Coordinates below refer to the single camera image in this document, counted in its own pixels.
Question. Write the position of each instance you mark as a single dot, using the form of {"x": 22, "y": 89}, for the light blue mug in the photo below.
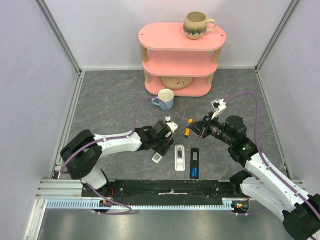
{"x": 164, "y": 99}

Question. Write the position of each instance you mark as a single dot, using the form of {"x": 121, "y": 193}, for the beige patterned plate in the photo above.
{"x": 176, "y": 82}

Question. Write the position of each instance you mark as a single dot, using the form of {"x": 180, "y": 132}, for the blue battery right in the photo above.
{"x": 196, "y": 172}

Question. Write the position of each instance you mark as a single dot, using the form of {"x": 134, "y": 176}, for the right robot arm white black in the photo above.
{"x": 298, "y": 210}

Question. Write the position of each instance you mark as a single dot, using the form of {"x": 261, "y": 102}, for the right aluminium frame post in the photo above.
{"x": 277, "y": 32}

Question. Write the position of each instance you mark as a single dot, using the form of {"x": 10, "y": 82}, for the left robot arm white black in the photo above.
{"x": 81, "y": 154}

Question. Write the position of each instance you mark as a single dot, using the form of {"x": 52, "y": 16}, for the wide white remote control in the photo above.
{"x": 179, "y": 158}

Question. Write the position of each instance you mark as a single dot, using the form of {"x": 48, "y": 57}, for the pink three tier shelf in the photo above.
{"x": 167, "y": 51}

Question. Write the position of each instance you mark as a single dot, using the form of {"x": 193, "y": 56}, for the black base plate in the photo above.
{"x": 170, "y": 192}

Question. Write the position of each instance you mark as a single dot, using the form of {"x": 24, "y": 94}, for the slim white remote control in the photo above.
{"x": 156, "y": 158}

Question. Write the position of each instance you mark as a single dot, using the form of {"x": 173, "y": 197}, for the orange handled screwdriver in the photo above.
{"x": 187, "y": 131}

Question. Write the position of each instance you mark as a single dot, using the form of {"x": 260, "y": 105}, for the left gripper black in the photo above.
{"x": 163, "y": 149}

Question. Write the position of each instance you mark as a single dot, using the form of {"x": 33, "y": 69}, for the beige ceramic mug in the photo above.
{"x": 196, "y": 24}

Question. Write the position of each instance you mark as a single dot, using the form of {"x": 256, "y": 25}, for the aluminium frame post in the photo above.
{"x": 277, "y": 32}
{"x": 42, "y": 5}

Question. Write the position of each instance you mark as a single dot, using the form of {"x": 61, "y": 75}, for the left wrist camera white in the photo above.
{"x": 171, "y": 124}

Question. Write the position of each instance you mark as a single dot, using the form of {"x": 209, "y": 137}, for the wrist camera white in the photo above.
{"x": 171, "y": 124}
{"x": 219, "y": 105}

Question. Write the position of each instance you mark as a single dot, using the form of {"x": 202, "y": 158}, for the black remote control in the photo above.
{"x": 194, "y": 161}

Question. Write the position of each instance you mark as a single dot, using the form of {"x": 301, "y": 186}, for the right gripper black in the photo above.
{"x": 204, "y": 127}

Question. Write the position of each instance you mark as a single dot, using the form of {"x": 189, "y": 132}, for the left aluminium frame post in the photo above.
{"x": 42, "y": 5}

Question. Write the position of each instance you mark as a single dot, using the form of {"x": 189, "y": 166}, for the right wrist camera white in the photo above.
{"x": 219, "y": 105}

